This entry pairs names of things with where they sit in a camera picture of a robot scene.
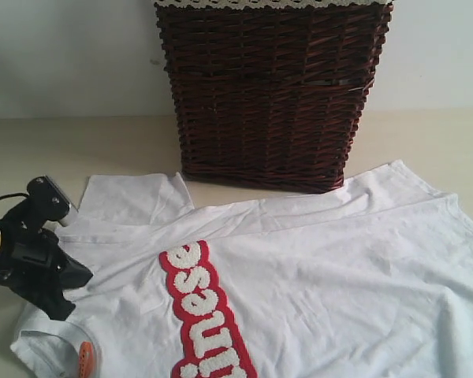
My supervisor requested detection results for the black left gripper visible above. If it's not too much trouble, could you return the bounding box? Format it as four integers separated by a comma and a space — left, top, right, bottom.
0, 220, 93, 321

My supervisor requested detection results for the dark brown wicker basket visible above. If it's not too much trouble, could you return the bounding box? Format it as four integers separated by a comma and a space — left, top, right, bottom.
155, 3, 393, 193

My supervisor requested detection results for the white t-shirt red lettering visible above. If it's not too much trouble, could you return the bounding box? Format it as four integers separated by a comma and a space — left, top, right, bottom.
10, 161, 473, 377

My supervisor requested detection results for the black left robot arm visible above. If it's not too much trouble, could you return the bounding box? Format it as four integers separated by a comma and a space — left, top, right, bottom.
0, 220, 93, 321

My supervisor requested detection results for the orange shirt neck label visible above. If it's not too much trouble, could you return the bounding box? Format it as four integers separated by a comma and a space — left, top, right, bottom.
77, 341, 95, 378

